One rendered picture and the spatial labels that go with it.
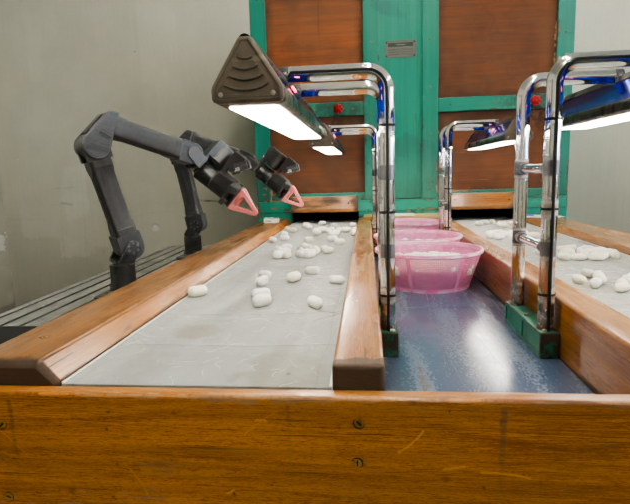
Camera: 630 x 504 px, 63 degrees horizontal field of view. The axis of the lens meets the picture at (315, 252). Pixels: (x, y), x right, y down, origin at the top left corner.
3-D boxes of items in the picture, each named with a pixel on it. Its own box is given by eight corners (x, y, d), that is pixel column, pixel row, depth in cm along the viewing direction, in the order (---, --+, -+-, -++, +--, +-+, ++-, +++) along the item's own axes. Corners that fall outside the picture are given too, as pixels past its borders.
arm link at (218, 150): (225, 159, 154) (199, 127, 147) (240, 157, 147) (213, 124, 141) (200, 185, 149) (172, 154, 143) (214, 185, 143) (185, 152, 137)
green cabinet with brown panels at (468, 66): (257, 202, 235) (247, -20, 220) (277, 196, 289) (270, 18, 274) (567, 195, 221) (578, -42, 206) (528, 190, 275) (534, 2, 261)
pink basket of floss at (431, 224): (407, 252, 183) (407, 226, 181) (358, 245, 204) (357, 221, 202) (455, 244, 198) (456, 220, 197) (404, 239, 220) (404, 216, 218)
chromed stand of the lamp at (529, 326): (539, 358, 78) (551, 49, 71) (504, 321, 97) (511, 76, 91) (672, 359, 76) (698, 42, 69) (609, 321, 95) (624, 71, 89)
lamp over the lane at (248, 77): (210, 103, 56) (206, 34, 55) (292, 139, 117) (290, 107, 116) (282, 100, 55) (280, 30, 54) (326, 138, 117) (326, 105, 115)
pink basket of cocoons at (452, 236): (395, 276, 142) (395, 242, 140) (361, 261, 167) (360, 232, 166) (480, 269, 149) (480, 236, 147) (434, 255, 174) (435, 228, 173)
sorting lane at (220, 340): (61, 401, 57) (59, 382, 56) (292, 227, 235) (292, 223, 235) (332, 406, 54) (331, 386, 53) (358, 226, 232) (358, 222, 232)
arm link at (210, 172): (224, 176, 149) (206, 161, 149) (226, 168, 144) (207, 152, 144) (209, 193, 147) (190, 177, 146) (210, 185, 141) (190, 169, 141)
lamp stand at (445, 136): (444, 256, 173) (445, 120, 166) (436, 247, 193) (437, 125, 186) (502, 255, 171) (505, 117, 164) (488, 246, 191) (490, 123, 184)
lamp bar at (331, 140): (308, 147, 152) (308, 122, 150) (325, 154, 213) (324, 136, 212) (335, 146, 151) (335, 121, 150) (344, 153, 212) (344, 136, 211)
